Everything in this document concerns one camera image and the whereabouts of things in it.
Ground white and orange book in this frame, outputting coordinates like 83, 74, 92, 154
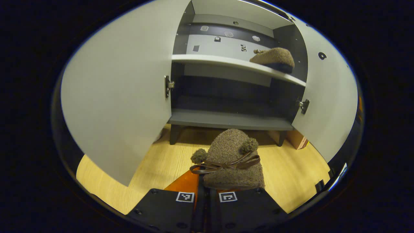
286, 129, 309, 150

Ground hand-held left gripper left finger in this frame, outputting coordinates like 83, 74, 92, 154
126, 168, 204, 233

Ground white cabinet door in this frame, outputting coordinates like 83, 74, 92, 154
291, 16, 359, 163
61, 0, 191, 187

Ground brown fuzzy shoe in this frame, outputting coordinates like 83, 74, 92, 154
250, 48, 295, 74
190, 128, 266, 191

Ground metal door hinge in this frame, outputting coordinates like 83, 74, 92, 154
297, 99, 310, 114
164, 75, 175, 98

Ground white cabinet shelf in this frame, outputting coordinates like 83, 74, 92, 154
171, 54, 306, 87
191, 0, 293, 29

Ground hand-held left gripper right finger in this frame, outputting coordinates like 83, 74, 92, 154
207, 187, 288, 233

